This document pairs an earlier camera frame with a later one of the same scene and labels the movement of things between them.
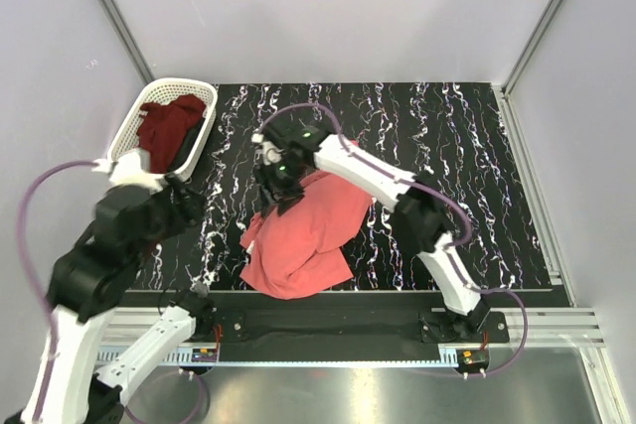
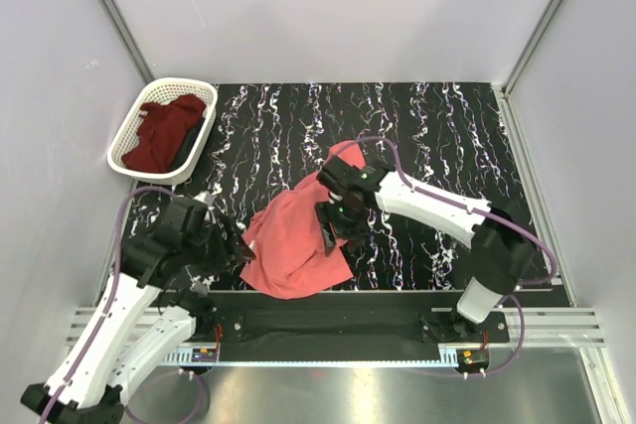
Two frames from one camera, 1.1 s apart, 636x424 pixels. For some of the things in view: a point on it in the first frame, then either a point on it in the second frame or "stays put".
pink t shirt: [301, 248] stays put
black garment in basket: [186, 146] stays put
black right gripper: [286, 197] -> [357, 236]
